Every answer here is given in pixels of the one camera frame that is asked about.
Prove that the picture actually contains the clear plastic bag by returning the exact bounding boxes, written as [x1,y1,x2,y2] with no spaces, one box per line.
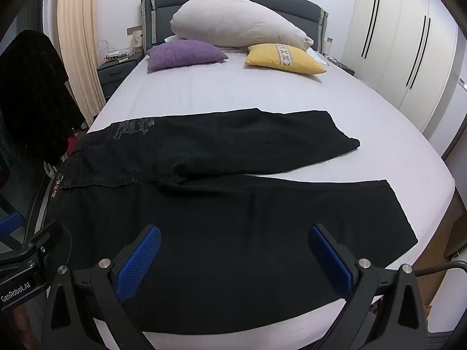
[98,40,132,62]

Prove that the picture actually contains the black chair armrest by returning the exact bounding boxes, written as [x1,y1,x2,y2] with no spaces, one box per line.
[416,260,467,277]

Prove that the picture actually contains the dark grey nightstand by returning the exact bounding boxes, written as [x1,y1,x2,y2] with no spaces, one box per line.
[97,53,144,101]

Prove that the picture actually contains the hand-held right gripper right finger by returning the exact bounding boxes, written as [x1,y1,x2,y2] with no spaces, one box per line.
[307,223,429,350]

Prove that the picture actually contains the nightstand beside wardrobe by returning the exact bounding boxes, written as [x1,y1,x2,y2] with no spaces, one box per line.
[321,54,355,77]

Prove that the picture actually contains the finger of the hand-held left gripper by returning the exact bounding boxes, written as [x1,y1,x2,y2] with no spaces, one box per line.
[0,213,63,263]

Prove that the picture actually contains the beige curtain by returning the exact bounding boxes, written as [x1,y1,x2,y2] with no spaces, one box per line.
[56,0,107,125]

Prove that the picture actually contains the black pants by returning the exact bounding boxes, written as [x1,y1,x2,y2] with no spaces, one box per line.
[55,107,419,336]

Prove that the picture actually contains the purple cushion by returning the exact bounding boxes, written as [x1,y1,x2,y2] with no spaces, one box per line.
[147,41,229,71]

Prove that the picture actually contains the bed with white sheet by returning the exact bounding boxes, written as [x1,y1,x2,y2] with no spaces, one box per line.
[71,0,456,350]

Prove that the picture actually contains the dark hanging garment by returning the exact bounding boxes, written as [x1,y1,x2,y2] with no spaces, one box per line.
[0,30,86,165]

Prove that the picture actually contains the large white pillow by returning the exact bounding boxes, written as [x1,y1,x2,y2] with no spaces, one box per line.
[171,0,314,51]

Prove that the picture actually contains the glass window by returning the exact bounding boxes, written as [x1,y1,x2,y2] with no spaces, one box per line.
[0,18,55,256]

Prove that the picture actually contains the yellow cushion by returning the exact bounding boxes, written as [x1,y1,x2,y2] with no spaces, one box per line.
[244,43,327,75]

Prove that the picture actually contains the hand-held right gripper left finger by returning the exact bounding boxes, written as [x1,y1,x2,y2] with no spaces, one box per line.
[42,225,163,350]

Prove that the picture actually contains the white wardrobe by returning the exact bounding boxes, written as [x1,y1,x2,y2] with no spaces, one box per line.
[352,0,467,134]

